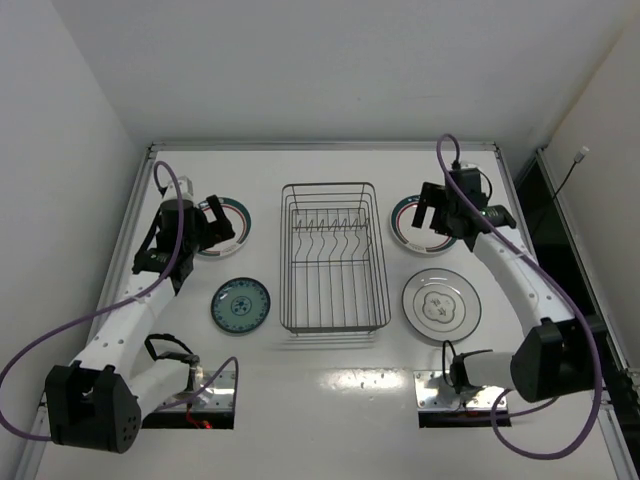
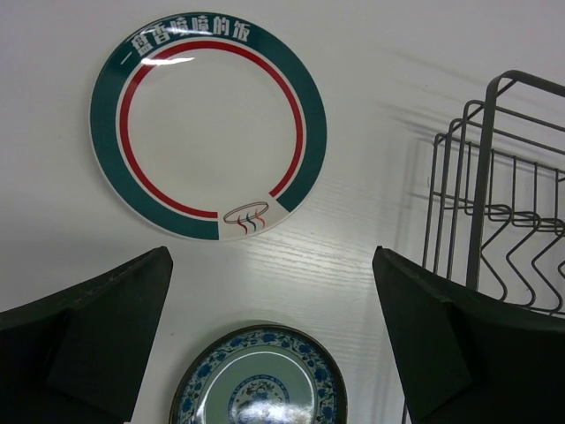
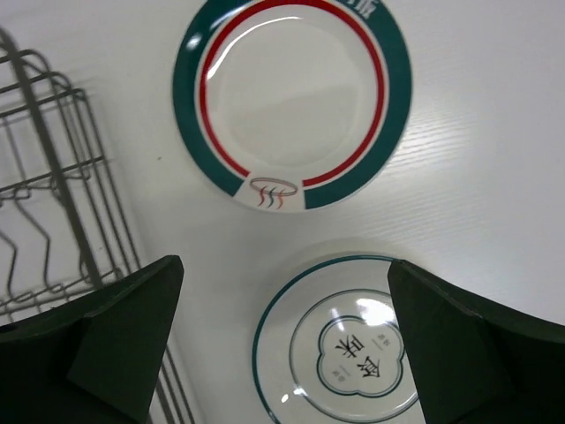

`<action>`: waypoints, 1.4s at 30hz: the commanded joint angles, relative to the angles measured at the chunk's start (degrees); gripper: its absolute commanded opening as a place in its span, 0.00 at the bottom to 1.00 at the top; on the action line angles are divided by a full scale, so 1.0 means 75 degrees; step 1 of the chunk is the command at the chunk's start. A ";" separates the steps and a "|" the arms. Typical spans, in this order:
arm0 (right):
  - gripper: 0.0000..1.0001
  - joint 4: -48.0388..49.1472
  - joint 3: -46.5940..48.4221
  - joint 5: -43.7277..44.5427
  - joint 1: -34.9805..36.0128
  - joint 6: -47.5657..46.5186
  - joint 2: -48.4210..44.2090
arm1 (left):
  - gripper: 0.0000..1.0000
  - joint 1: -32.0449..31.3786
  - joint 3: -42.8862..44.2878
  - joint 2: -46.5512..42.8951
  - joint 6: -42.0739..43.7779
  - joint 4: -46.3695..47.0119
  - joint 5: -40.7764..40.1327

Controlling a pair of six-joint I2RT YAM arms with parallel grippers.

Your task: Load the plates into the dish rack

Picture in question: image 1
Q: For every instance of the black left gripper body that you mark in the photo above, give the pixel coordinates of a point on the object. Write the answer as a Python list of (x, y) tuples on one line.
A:
[(211, 226)]

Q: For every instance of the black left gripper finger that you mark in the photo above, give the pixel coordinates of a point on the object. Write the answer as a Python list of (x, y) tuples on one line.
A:
[(221, 224), (218, 245)]

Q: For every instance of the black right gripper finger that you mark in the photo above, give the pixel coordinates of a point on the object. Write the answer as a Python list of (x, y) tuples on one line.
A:
[(431, 196), (441, 227)]

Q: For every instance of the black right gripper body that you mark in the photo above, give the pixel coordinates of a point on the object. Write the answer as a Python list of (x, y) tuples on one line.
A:
[(437, 211)]

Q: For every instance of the green red rimmed plate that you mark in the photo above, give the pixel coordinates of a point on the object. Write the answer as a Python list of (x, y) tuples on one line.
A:
[(241, 222), (423, 241)]

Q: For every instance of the white plate with flower motif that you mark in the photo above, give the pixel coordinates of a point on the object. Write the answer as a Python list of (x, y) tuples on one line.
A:
[(441, 305)]

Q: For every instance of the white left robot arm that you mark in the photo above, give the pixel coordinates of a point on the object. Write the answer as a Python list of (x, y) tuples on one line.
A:
[(96, 402)]

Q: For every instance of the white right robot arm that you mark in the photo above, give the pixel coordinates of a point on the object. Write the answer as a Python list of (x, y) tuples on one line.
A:
[(559, 354)]

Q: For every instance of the blue patterned small plate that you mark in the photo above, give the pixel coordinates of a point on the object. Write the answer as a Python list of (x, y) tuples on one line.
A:
[(240, 305)]

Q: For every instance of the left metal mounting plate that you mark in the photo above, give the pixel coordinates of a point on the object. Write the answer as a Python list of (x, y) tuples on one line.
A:
[(218, 395)]

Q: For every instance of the metal mounting plate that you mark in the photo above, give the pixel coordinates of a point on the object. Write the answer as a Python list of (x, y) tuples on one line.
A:
[(218, 395), (434, 395)]

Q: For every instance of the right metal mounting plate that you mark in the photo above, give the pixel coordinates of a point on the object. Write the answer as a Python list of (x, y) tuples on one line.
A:
[(434, 395)]

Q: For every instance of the metal wire dish rack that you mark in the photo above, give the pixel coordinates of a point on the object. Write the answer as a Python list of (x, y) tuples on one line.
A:
[(333, 277)]

